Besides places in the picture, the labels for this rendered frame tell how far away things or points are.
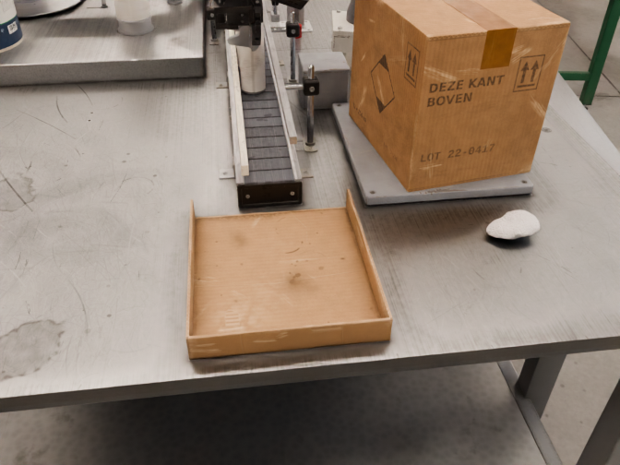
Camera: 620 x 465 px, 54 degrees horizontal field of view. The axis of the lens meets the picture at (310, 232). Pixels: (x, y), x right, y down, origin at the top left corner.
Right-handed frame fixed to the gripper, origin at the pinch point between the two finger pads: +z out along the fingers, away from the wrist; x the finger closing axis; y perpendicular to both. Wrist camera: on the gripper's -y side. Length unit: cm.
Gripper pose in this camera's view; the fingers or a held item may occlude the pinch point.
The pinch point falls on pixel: (256, 44)
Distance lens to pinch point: 119.6
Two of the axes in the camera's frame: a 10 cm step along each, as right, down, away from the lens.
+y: -9.9, 0.8, -1.1
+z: -0.8, 3.8, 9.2
